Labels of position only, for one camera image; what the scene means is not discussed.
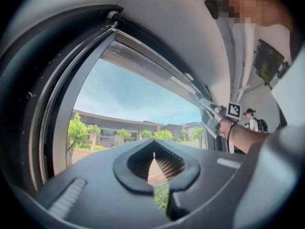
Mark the dark grey window frame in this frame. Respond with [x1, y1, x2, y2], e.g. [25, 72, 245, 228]
[28, 3, 230, 191]

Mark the green tree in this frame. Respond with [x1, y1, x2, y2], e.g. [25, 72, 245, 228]
[66, 112, 89, 168]

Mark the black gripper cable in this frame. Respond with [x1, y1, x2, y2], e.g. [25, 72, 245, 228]
[226, 121, 239, 154]

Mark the person's right forearm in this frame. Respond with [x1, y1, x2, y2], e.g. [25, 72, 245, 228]
[218, 118, 270, 154]

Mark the person's white shirt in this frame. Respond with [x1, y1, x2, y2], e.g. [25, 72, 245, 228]
[224, 20, 305, 130]

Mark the silver squeegee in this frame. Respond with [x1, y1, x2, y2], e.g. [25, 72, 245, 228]
[199, 98, 223, 139]

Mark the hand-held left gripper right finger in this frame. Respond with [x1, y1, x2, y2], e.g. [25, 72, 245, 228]
[154, 138, 247, 222]

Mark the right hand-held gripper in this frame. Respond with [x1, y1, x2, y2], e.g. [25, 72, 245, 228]
[213, 102, 242, 131]

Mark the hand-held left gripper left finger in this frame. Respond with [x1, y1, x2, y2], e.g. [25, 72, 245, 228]
[35, 138, 173, 225]

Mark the black head-worn camera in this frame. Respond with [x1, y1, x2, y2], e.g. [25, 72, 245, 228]
[204, 0, 224, 20]

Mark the clear window glass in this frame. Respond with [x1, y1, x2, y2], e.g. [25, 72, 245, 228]
[66, 56, 208, 172]

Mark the brown building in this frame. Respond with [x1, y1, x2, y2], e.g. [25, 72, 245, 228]
[71, 108, 206, 150]

